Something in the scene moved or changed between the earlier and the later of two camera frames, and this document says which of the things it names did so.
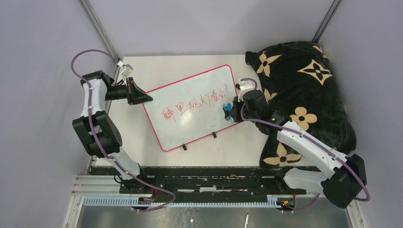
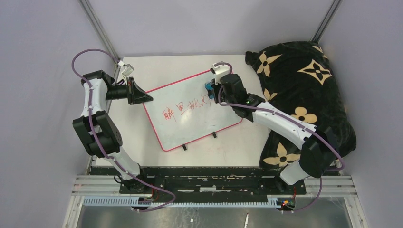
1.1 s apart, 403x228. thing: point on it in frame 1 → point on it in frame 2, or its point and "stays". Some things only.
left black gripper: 134,94 stays
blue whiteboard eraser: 227,109 → 208,85
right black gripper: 236,105 → 215,88
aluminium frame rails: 84,185 stays
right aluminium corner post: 331,13 stays
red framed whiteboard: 189,109 stays
